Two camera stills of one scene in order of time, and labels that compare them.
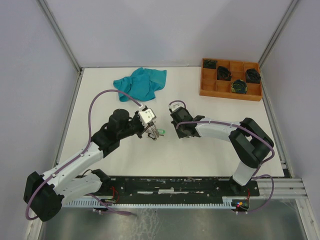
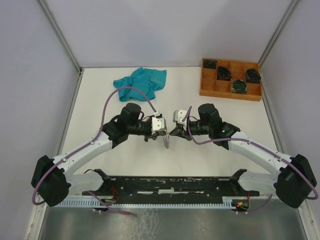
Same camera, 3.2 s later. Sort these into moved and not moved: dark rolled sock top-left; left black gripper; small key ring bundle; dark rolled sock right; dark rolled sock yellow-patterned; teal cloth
Moved: small key ring bundle; left black gripper
Not moved: dark rolled sock yellow-patterned; dark rolled sock top-left; dark rolled sock right; teal cloth
